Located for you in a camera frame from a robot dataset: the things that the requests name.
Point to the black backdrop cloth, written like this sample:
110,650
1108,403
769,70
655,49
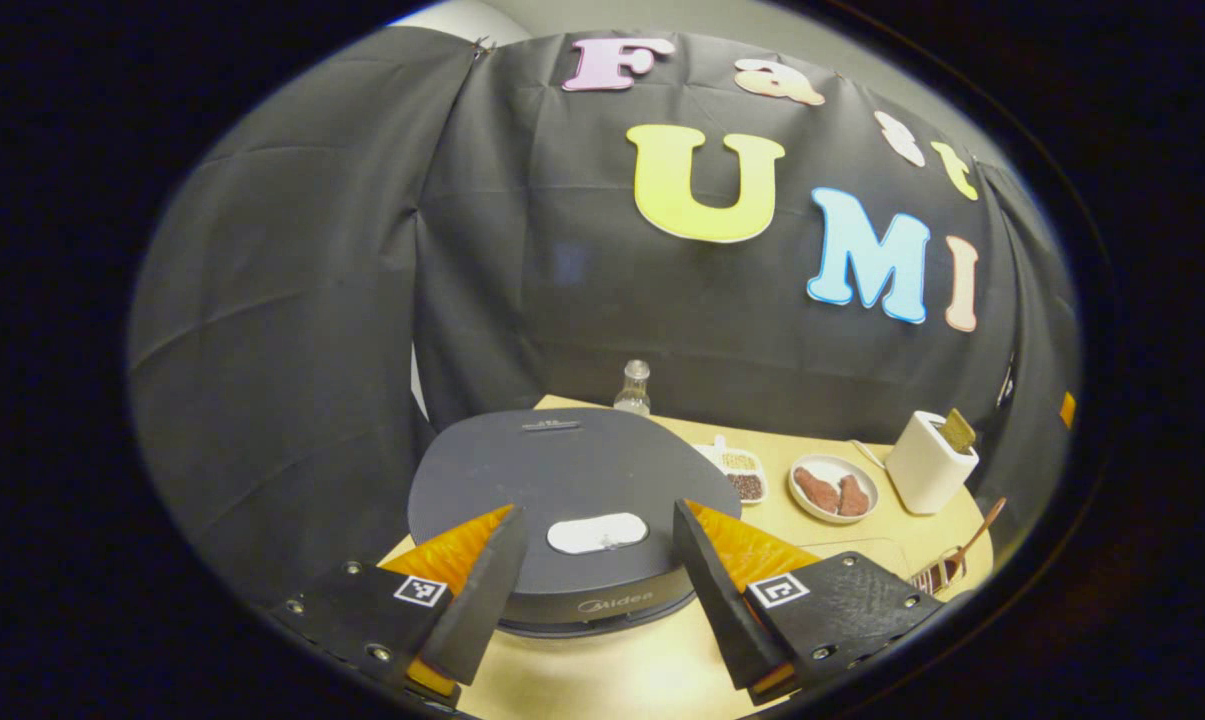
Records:
302,300

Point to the brown wooden spoon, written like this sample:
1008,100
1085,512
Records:
980,530

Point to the round white plate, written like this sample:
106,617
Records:
832,465

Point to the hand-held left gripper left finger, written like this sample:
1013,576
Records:
482,600

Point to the dark grey rice cooker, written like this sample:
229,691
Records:
562,470

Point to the small clear glass bottle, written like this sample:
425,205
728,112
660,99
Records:
633,392

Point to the white divided dish of beans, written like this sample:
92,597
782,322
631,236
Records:
742,475

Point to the red-brown meat piece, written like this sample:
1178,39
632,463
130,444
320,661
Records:
817,490
853,497

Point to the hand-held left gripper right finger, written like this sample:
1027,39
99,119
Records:
722,605

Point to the brown toast slice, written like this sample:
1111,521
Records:
957,430

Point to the white toaster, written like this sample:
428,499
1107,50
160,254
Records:
922,470

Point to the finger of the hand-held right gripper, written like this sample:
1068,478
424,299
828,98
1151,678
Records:
1067,410

